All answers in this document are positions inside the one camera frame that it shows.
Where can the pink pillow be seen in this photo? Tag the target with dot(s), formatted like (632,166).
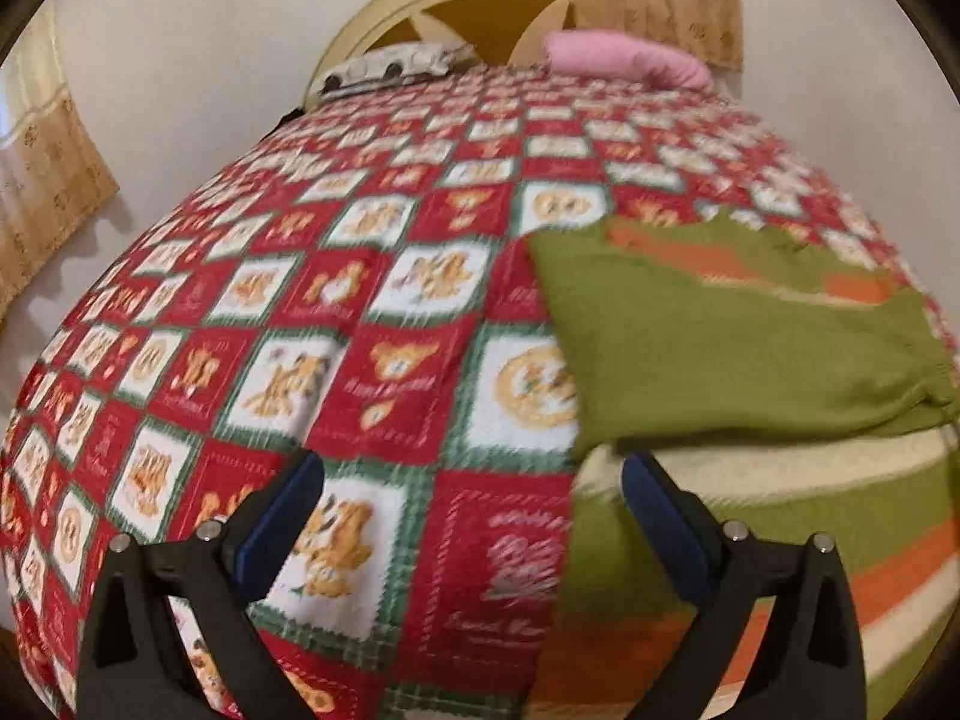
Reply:
(615,55)

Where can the green orange cream striped sweater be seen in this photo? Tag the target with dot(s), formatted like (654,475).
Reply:
(786,388)

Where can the red patchwork teddy bedspread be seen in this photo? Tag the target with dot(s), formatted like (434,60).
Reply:
(359,285)

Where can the cream wooden headboard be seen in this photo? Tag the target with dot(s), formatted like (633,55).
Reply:
(502,32)

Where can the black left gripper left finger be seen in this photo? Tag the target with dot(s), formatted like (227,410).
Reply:
(133,663)

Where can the white car-print pillow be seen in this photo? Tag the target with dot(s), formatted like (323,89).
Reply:
(402,60)

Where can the beige side window curtain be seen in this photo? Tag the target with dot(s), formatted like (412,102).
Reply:
(53,177)

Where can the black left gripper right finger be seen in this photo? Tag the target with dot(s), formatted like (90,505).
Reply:
(809,663)

